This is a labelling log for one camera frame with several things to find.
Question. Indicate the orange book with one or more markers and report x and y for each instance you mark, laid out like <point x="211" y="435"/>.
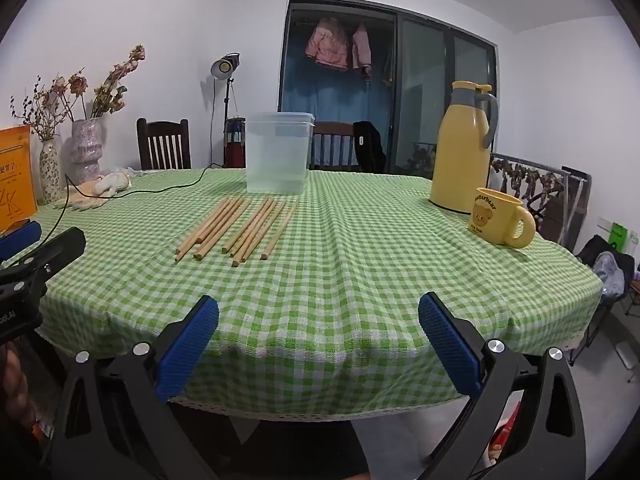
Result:
<point x="15" y="185"/>

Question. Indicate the grey metal rack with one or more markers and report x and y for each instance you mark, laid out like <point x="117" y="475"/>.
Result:
<point x="525" y="180"/>

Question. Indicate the person's left hand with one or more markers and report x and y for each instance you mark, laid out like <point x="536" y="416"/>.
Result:
<point x="14" y="385"/>

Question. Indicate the green paper bag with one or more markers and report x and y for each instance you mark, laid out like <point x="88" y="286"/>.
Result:
<point x="618" y="236"/>

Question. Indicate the large pink jacket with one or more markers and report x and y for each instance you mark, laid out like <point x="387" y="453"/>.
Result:
<point x="327" y="42"/>

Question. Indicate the black bag with clothes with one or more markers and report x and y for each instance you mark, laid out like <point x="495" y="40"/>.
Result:
<point x="607" y="270"/>

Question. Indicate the studio light on stand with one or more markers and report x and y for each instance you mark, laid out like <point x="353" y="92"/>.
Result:
<point x="222" y="66"/>

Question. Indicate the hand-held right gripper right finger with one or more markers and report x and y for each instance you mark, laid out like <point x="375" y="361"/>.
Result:
<point x="450" y="345"/>

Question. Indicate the clear plastic container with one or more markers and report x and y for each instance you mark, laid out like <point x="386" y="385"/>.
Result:
<point x="275" y="160"/>

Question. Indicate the small floral vase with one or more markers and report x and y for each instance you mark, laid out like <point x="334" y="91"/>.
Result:
<point x="50" y="175"/>

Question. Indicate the black garment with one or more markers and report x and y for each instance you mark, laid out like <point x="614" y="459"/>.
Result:
<point x="370" y="150"/>

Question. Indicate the dried thin twigs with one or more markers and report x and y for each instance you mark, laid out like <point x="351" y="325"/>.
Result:
<point x="47" y="110"/>

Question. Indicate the green checked tablecloth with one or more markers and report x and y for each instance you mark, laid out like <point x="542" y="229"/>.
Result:
<point x="325" y="285"/>

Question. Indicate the white knit glove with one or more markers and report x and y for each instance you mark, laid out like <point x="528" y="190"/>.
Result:
<point x="112" y="182"/>

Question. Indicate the small pink jacket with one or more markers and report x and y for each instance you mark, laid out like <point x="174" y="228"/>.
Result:
<point x="361" y="47"/>

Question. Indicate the pink speckled vase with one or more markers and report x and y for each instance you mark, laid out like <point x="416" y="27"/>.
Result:
<point x="86" y="150"/>

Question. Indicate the yellow thermos jug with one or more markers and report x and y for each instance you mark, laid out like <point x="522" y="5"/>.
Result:
<point x="460" y="160"/>

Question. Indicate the balcony potted plants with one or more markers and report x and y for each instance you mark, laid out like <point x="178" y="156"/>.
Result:
<point x="422" y="157"/>

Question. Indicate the dried pink flowers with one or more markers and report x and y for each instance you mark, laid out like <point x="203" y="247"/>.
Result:
<point x="112" y="97"/>

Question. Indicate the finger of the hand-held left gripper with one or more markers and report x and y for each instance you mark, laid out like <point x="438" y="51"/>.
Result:
<point x="20" y="239"/>
<point x="57" y="250"/>

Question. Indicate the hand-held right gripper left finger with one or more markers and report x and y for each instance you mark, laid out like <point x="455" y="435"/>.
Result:
<point x="190" y="345"/>

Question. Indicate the clear plastic wrapper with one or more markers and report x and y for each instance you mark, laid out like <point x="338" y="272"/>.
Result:
<point x="131" y="170"/>

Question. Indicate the beige knit glove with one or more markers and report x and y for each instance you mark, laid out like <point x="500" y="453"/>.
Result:
<point x="80" y="201"/>

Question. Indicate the dark wooden chair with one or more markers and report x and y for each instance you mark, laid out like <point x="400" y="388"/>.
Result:
<point x="162" y="127"/>
<point x="332" y="130"/>

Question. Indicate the yellow bear mug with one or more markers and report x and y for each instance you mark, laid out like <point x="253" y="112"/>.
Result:
<point x="492" y="220"/>

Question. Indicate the black framed sliding door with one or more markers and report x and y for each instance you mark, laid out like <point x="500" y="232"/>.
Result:
<point x="425" y="85"/>

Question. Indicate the blue curtain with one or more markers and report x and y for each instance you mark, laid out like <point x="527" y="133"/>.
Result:
<point x="320" y="95"/>

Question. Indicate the row of wooden chopsticks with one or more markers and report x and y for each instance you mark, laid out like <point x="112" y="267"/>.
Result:
<point x="215" y="225"/>

